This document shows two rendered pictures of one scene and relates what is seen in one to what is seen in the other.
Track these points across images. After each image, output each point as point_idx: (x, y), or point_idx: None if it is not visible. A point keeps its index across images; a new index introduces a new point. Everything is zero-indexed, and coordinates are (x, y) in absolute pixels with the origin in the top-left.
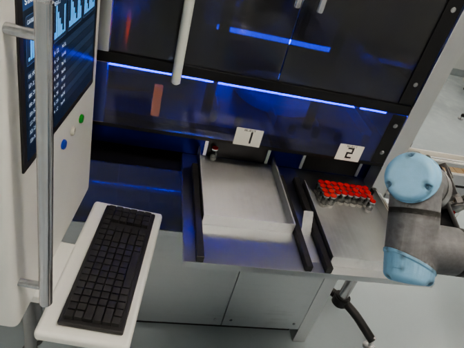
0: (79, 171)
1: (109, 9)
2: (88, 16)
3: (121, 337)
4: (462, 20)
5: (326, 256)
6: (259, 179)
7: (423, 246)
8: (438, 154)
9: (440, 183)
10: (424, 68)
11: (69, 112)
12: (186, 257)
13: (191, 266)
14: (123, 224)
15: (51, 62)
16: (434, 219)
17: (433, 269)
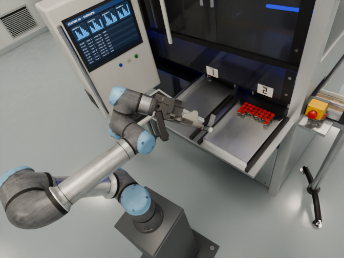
0: (144, 75)
1: (151, 11)
2: (124, 18)
3: None
4: (319, 1)
5: (202, 136)
6: (220, 94)
7: (111, 122)
8: None
9: (115, 100)
10: (300, 38)
11: (121, 54)
12: (153, 115)
13: (154, 119)
14: None
15: (67, 42)
16: (116, 114)
17: (112, 132)
